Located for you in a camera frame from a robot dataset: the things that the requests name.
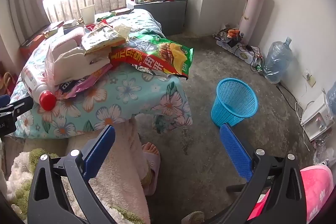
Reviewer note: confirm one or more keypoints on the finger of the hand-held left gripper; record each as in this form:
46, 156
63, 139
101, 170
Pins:
19, 106

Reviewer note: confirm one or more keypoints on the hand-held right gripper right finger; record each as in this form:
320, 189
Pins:
233, 151

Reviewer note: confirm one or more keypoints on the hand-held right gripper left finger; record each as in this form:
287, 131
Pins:
101, 146

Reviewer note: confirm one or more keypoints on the white bottle red cap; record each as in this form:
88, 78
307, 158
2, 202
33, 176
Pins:
47, 101

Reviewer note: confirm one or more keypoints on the blue mesh wastebasket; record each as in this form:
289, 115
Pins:
233, 100

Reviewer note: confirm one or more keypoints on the pink plastic bag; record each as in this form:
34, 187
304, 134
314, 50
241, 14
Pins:
88, 81

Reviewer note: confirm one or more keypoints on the white cloth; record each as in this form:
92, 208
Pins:
73, 64

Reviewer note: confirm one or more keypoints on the beige paper bag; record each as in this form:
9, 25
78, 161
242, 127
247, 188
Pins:
101, 39

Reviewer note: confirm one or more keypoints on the green red chip bag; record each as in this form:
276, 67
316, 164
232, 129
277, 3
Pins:
157, 56

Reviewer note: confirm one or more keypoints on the red snack packet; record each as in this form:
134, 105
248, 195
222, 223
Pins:
95, 25

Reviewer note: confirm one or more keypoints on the red gift bag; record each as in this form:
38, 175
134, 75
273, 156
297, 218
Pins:
8, 83

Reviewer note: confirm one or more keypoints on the person's pink robed leg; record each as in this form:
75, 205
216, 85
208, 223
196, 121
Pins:
123, 161

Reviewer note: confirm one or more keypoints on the floral blanket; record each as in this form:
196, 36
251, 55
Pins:
105, 100

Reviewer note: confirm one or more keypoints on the white green fluffy blanket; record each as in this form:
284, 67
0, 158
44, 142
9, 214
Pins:
21, 169

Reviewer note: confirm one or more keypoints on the person's foot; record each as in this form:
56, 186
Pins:
151, 149

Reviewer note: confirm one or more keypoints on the lilac slipper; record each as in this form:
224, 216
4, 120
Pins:
152, 171
193, 217

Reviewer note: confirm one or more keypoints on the orange cardboard box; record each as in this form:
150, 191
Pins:
32, 44

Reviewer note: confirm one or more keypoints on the gold green snack packet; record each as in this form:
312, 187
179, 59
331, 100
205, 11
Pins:
52, 32

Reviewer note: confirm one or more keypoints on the hot pink cloth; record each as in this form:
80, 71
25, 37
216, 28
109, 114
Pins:
315, 187

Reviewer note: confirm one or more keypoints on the white appliance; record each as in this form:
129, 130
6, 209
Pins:
319, 119

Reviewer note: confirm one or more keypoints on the small beige box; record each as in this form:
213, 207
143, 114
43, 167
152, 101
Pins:
69, 24

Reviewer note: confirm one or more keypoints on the clear blue water jug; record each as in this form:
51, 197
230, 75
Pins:
278, 61
332, 100

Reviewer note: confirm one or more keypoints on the beige curtain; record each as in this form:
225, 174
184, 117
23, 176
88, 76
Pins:
23, 3

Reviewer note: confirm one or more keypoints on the yellow snack packet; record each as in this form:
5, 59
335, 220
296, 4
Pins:
80, 22

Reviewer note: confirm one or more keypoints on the white paper cup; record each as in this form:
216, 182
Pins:
88, 14

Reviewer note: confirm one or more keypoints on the orange black snack bag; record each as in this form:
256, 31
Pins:
228, 35

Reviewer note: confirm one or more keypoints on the brown flat box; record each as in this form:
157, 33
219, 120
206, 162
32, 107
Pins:
123, 11

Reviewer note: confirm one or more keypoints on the grey cabinet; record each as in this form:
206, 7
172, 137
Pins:
162, 16

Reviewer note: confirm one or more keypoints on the wall socket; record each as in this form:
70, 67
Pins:
310, 79

